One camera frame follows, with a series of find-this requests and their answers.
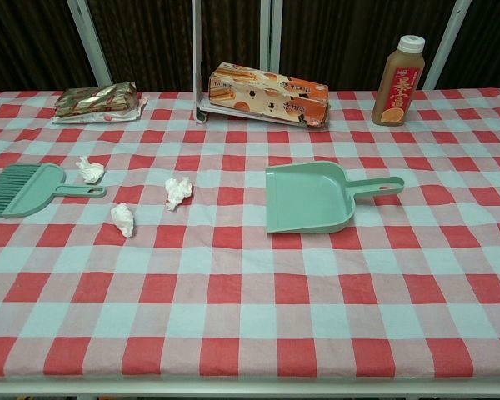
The green plastic dustpan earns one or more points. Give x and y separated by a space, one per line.
304 196

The white tissue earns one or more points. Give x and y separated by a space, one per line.
91 171
123 217
178 191

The green plastic hand brush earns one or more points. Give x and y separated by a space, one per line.
33 187

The gold foil snack package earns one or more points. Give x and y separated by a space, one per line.
96 100

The red white checkered tablecloth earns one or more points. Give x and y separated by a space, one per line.
250 291

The orange biscuit box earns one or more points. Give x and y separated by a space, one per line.
271 98

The dark brown curtain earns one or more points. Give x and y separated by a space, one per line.
150 41

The brown juice bottle white cap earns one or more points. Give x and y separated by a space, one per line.
398 83

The white L-shaped metal bracket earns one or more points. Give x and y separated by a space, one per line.
196 62

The white vertical frame bar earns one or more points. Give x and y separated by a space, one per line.
271 33

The white slanted frame bar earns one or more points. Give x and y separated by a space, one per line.
89 41
448 41

